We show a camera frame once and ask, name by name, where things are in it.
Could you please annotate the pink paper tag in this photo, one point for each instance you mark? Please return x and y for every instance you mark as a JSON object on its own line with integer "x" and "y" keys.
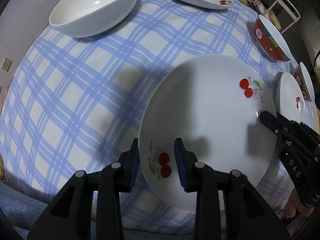
{"x": 256, "y": 3}

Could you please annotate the beige wall socket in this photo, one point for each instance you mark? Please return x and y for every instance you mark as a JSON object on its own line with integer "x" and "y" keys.
{"x": 6, "y": 64}

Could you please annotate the small red patterned bowl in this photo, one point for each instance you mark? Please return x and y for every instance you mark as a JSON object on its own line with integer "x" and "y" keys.
{"x": 300, "y": 80}

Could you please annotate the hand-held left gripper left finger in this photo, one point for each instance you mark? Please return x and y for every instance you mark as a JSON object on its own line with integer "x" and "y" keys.
{"x": 133, "y": 166}

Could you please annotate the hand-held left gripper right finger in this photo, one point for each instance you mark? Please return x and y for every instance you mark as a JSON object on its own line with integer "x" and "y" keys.
{"x": 180, "y": 166}

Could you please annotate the person's right hand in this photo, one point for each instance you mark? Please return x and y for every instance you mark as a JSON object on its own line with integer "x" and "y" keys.
{"x": 292, "y": 206}

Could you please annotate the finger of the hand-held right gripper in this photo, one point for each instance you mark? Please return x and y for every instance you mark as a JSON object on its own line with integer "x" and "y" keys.
{"x": 271, "y": 122}
{"x": 291, "y": 125}

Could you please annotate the white ceramic bowl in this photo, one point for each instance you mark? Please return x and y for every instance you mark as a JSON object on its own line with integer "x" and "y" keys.
{"x": 100, "y": 2}

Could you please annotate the large red patterned bowl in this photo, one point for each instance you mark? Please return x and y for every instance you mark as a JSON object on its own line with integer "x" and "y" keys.
{"x": 265, "y": 42}

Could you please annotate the blue checked blanket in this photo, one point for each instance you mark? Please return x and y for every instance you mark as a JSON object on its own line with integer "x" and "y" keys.
{"x": 75, "y": 92}

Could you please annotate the white cloth bundle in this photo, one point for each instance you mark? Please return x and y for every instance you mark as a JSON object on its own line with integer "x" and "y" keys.
{"x": 311, "y": 35}

